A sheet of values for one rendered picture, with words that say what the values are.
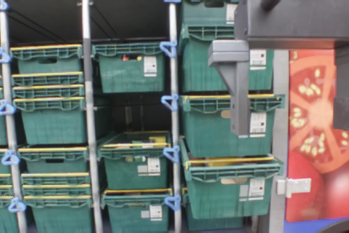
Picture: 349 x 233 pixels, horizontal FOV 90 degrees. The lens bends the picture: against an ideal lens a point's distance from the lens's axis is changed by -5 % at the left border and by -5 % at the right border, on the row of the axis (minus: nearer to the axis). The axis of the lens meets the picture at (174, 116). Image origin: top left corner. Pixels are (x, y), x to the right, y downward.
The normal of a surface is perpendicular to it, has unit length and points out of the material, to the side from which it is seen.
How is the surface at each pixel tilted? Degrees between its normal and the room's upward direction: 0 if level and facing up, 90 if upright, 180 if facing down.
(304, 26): 90
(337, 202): 90
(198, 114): 97
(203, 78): 99
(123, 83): 98
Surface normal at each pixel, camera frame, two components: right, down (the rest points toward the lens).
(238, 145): 0.04, 0.25
